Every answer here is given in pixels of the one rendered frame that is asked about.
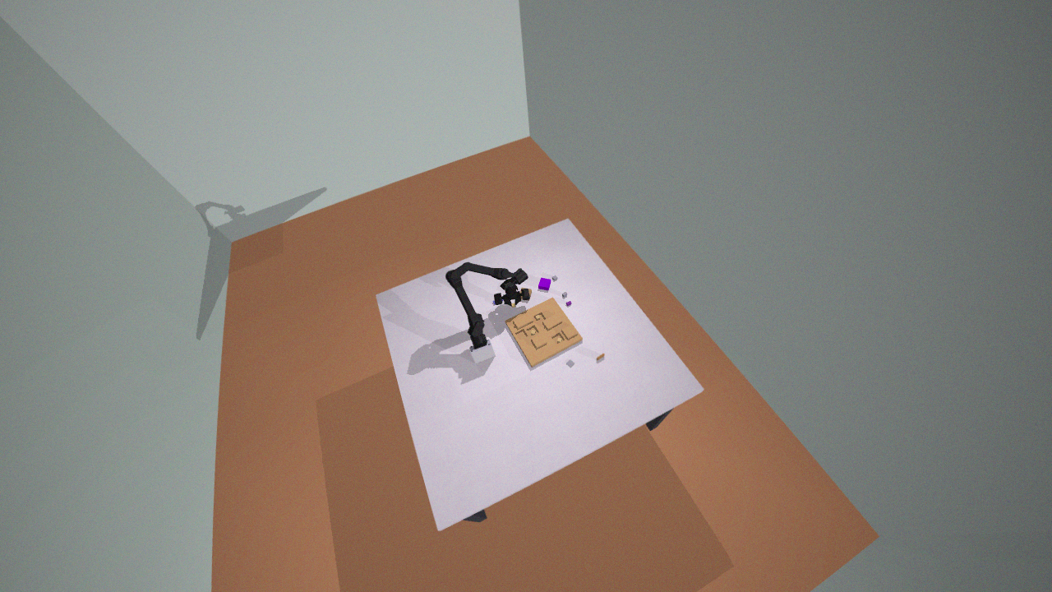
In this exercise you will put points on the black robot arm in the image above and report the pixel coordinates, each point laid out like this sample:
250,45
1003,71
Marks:
476,323

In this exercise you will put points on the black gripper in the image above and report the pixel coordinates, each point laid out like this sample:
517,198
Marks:
510,296

